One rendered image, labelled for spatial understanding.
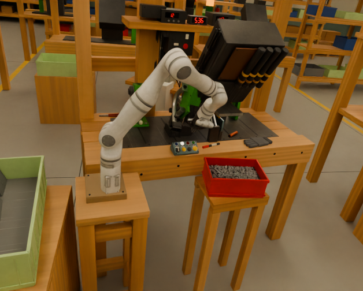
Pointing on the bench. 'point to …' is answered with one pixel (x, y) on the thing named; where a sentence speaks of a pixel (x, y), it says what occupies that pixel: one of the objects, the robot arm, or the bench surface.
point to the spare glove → (257, 142)
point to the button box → (184, 147)
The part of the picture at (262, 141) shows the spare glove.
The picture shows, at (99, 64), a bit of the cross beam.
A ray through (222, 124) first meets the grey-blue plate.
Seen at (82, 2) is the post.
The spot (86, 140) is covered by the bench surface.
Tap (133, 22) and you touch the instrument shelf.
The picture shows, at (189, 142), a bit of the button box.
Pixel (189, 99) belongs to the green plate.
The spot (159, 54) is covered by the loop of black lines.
